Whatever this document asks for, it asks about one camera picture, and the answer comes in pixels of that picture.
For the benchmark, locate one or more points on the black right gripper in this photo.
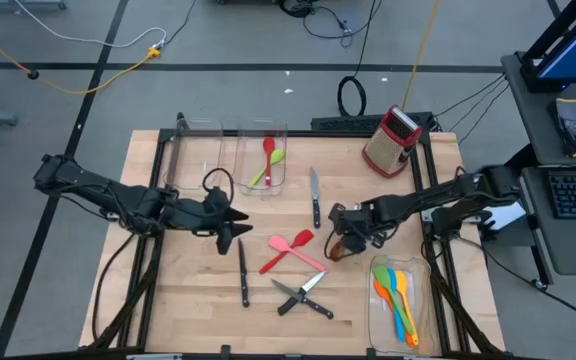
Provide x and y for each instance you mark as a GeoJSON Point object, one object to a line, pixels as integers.
{"type": "Point", "coordinates": [358, 222]}

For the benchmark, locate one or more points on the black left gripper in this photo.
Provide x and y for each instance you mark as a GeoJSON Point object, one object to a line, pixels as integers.
{"type": "Point", "coordinates": [203, 215]}

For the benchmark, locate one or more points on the pink silicone spatula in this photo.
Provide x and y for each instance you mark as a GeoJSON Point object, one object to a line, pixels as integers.
{"type": "Point", "coordinates": [278, 243]}

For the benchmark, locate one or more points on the red silicone spatula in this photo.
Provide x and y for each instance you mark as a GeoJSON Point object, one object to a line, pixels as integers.
{"type": "Point", "coordinates": [305, 236]}

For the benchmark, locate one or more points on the slim black paring knife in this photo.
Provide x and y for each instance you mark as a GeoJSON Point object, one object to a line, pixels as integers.
{"type": "Point", "coordinates": [243, 280]}

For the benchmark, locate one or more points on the orange silicone spatula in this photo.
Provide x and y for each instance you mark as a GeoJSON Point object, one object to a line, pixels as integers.
{"type": "Point", "coordinates": [379, 291]}

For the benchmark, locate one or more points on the yellow silicone spatula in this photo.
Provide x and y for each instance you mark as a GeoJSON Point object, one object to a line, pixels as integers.
{"type": "Point", "coordinates": [402, 280]}

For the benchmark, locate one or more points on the light green silicone spoon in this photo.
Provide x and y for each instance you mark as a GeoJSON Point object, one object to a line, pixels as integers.
{"type": "Point", "coordinates": [278, 156]}

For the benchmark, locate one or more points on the red silicone spoon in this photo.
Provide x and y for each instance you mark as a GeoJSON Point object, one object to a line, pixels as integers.
{"type": "Point", "coordinates": [268, 145]}

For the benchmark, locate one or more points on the clear plastic bin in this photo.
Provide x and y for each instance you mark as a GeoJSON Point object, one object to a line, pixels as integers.
{"type": "Point", "coordinates": [425, 300]}
{"type": "Point", "coordinates": [248, 150]}
{"type": "Point", "coordinates": [193, 150]}

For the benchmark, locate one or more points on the blue silicone spatula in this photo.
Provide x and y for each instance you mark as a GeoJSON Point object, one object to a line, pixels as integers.
{"type": "Point", "coordinates": [398, 325]}

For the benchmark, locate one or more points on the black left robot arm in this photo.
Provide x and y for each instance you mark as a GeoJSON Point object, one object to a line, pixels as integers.
{"type": "Point", "coordinates": [93, 182]}

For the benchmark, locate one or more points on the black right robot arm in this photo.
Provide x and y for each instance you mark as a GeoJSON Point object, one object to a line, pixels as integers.
{"type": "Point", "coordinates": [433, 197]}

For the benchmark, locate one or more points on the red metal box grater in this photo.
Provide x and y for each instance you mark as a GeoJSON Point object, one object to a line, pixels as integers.
{"type": "Point", "coordinates": [390, 145]}

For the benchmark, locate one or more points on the black table edge clamp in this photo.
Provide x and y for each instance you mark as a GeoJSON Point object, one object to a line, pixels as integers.
{"type": "Point", "coordinates": [225, 351]}
{"type": "Point", "coordinates": [371, 353]}

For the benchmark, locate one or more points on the white paper sheet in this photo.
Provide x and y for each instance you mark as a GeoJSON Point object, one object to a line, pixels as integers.
{"type": "Point", "coordinates": [510, 217]}

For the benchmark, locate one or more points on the dark grey desk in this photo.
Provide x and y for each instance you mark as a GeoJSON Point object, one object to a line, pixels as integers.
{"type": "Point", "coordinates": [533, 125]}

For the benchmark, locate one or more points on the grey black work gloves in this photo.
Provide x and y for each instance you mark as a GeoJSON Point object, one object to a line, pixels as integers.
{"type": "Point", "coordinates": [570, 125]}

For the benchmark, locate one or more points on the black floor puck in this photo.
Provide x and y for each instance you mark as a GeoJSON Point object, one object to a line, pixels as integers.
{"type": "Point", "coordinates": [32, 75]}

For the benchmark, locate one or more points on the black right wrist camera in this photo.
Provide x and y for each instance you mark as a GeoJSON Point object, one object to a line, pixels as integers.
{"type": "Point", "coordinates": [355, 244]}

